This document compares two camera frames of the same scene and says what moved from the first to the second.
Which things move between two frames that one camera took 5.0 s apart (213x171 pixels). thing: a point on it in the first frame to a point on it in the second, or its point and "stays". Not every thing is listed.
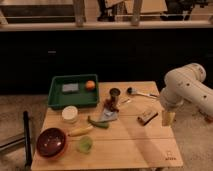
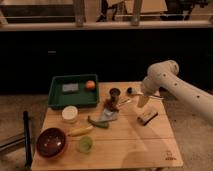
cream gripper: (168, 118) to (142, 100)
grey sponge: (68, 87) stays
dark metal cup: (114, 93) stays
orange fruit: (90, 84) stays
